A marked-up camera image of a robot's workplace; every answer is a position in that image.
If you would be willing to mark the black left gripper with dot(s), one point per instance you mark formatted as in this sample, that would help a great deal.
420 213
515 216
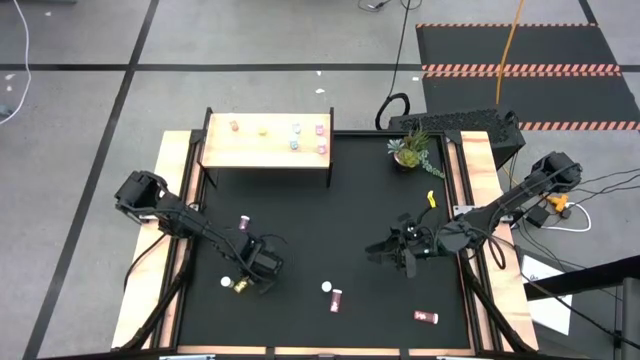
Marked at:
264 260

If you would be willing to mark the small yellow plastic piece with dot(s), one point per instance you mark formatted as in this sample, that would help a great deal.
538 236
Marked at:
431 200

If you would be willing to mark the wide orange medicine bottle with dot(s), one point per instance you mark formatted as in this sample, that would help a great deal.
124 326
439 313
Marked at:
336 302

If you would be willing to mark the white sheet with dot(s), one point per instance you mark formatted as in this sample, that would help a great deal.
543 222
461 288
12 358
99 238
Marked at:
550 310

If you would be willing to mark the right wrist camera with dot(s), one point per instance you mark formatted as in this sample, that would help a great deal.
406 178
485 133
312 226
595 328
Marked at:
411 231

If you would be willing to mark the black metal beam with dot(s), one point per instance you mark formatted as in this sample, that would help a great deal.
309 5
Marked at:
590 275

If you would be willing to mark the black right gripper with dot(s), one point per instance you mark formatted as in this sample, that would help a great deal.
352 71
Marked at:
422 242

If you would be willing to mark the black striped floor mat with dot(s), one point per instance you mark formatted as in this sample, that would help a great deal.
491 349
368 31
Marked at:
525 47

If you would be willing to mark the potted succulent plant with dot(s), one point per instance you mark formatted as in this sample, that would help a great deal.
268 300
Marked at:
407 157

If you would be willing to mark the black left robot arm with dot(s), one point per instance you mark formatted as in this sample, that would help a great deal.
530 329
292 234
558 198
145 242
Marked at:
185 222

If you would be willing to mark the wooden shelf black frame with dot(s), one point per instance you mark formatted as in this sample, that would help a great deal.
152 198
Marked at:
260 155

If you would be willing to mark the black rig frame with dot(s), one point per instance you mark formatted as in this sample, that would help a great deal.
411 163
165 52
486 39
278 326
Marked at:
360 133

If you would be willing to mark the orange power plug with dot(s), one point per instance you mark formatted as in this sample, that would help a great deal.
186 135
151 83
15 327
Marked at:
558 201

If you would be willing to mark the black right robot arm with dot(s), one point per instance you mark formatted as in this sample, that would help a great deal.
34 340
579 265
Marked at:
500 207

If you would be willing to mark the black power adapter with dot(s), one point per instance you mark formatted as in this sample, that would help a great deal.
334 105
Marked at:
538 216

